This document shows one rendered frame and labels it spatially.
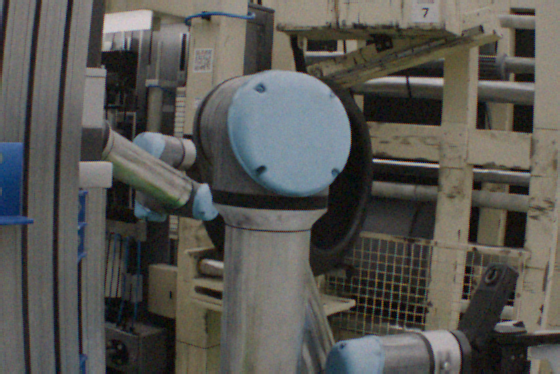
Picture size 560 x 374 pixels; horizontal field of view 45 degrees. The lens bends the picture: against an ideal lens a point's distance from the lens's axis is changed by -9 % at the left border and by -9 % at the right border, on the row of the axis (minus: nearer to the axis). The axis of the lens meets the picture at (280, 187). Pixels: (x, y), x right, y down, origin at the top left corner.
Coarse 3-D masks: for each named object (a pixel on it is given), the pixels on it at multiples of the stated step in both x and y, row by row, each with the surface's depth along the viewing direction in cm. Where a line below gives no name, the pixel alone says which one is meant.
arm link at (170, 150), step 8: (136, 136) 160; (144, 136) 159; (152, 136) 159; (160, 136) 161; (168, 136) 164; (136, 144) 160; (144, 144) 158; (152, 144) 158; (160, 144) 159; (168, 144) 162; (176, 144) 164; (152, 152) 157; (160, 152) 159; (168, 152) 161; (176, 152) 164; (184, 152) 166; (168, 160) 162; (176, 160) 164
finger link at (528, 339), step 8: (512, 336) 85; (520, 336) 85; (528, 336) 84; (536, 336) 84; (544, 336) 84; (552, 336) 84; (520, 344) 85; (528, 344) 84; (536, 344) 84; (544, 344) 85
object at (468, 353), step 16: (464, 336) 84; (496, 336) 86; (464, 352) 83; (480, 352) 86; (496, 352) 86; (512, 352) 86; (464, 368) 82; (480, 368) 86; (496, 368) 85; (512, 368) 86; (528, 368) 87
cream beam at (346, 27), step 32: (288, 0) 234; (320, 0) 228; (352, 0) 221; (384, 0) 215; (448, 0) 205; (320, 32) 235; (352, 32) 230; (384, 32) 223; (416, 32) 216; (448, 32) 209
